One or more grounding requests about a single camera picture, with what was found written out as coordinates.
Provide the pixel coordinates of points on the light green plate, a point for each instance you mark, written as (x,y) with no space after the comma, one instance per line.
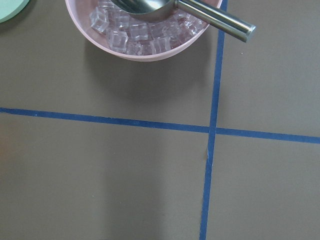
(10,8)

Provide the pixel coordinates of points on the clear plastic ice cube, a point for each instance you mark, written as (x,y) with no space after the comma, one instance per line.
(160,45)
(139,31)
(118,41)
(99,20)

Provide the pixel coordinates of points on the pink bowl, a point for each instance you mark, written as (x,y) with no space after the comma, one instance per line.
(79,11)

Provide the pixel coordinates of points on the metal ice scoop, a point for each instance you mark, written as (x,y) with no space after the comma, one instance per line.
(158,10)

